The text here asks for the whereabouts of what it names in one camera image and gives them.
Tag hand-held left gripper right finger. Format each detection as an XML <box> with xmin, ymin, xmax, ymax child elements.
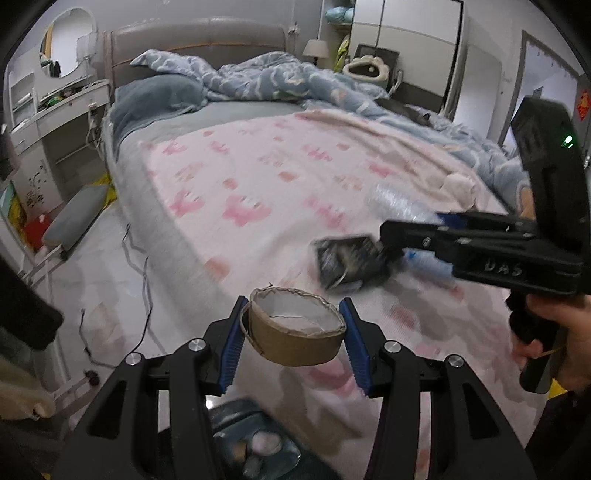
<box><xmin>338</xmin><ymin>298</ymin><xmax>532</xmax><ymax>480</ymax></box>

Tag grey floor cushion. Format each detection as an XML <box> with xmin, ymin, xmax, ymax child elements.
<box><xmin>41</xmin><ymin>185</ymin><xmax>108</xmax><ymax>252</ymax></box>

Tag black fleece coat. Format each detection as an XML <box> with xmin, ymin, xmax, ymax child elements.
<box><xmin>0</xmin><ymin>256</ymin><xmax>63</xmax><ymax>354</ymax></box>

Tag white vanity lamp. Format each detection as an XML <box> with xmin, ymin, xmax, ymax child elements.
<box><xmin>76</xmin><ymin>32</ymin><xmax>100</xmax><ymax>61</ymax></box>

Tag bedside table lamp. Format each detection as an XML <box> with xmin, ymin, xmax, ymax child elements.
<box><xmin>302</xmin><ymin>39</ymin><xmax>329</xmax><ymax>66</ymax></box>

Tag large white paper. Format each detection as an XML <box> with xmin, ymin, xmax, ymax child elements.
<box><xmin>252</xmin><ymin>429</ymin><xmax>283</xmax><ymax>455</ymax></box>

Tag grey framed door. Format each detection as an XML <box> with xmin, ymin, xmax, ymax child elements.
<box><xmin>499</xmin><ymin>28</ymin><xmax>591</xmax><ymax>158</ymax></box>

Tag blue cloud pattern duvet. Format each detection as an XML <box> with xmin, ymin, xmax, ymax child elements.
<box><xmin>130</xmin><ymin>48</ymin><xmax>522</xmax><ymax>160</ymax></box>

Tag grey-blue pillow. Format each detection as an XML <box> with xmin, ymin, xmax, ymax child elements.
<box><xmin>112</xmin><ymin>74</ymin><xmax>206</xmax><ymax>141</ymax></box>

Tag white door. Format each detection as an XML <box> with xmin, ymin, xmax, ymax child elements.
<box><xmin>455</xmin><ymin>44</ymin><xmax>504</xmax><ymax>144</ymax></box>

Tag white vanity desk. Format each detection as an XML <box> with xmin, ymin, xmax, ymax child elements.
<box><xmin>4</xmin><ymin>28</ymin><xmax>114</xmax><ymax>204</ymax></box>

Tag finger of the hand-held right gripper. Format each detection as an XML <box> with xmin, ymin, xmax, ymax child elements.
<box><xmin>379</xmin><ymin>220</ymin><xmax>467</xmax><ymax>260</ymax></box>
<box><xmin>435</xmin><ymin>211</ymin><xmax>539</xmax><ymax>232</ymax></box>

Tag fluffy blue star blanket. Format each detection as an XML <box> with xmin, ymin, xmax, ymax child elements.
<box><xmin>480</xmin><ymin>138</ymin><xmax>536</xmax><ymax>217</ymax></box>

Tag colourful picture board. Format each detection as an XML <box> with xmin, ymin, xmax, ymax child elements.
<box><xmin>0</xmin><ymin>180</ymin><xmax>24</xmax><ymax>232</ymax></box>

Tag pink printed blanket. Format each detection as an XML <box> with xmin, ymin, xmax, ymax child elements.
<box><xmin>139</xmin><ymin>108</ymin><xmax>550</xmax><ymax>439</ymax></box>

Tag dark teal trash bin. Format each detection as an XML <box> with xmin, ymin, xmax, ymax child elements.
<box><xmin>208</xmin><ymin>399</ymin><xmax>342</xmax><ymax>480</ymax></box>

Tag cardboard tape roll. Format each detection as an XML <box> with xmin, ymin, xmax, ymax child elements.
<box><xmin>240</xmin><ymin>286</ymin><xmax>348</xmax><ymax>367</ymax></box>

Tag blue plastic packet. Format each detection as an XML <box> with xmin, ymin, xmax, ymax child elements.
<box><xmin>402</xmin><ymin>249</ymin><xmax>458</xmax><ymax>289</ymax></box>

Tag grey cat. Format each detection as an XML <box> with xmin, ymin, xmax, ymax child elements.
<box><xmin>383</xmin><ymin>99</ymin><xmax>437</xmax><ymax>125</ymax></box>

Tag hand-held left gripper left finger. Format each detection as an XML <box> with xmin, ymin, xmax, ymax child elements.
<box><xmin>53</xmin><ymin>295</ymin><xmax>252</xmax><ymax>480</ymax></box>

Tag green plush toy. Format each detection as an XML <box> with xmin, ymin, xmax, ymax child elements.
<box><xmin>335</xmin><ymin>34</ymin><xmax>351</xmax><ymax>70</ymax></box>

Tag black floor cable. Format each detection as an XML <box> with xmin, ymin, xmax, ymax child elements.
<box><xmin>78</xmin><ymin>222</ymin><xmax>153</xmax><ymax>370</ymax></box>

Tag white wardrobe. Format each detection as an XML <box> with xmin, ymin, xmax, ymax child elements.
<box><xmin>318</xmin><ymin>0</ymin><xmax>467</xmax><ymax>123</ymax></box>

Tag black foil packet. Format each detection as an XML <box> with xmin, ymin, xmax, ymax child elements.
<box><xmin>314</xmin><ymin>234</ymin><xmax>393</xmax><ymax>291</ymax></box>

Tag yellow bag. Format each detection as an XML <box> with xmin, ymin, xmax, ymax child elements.
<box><xmin>90</xmin><ymin>173</ymin><xmax>118</xmax><ymax>206</ymax></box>

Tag grey upholstered bed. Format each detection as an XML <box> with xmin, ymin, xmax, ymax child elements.
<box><xmin>102</xmin><ymin>17</ymin><xmax>550</xmax><ymax>444</ymax></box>

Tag cream plush cat bed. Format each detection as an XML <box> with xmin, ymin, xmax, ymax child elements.
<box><xmin>342</xmin><ymin>55</ymin><xmax>393</xmax><ymax>84</ymax></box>

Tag person's right hand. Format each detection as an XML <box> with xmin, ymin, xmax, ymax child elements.
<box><xmin>513</xmin><ymin>295</ymin><xmax>591</xmax><ymax>393</ymax></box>

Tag beige coat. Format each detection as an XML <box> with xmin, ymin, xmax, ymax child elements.
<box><xmin>0</xmin><ymin>355</ymin><xmax>56</xmax><ymax>421</ymax></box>

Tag round wall mirror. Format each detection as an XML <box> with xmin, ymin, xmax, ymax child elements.
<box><xmin>39</xmin><ymin>9</ymin><xmax>95</xmax><ymax>79</ymax></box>

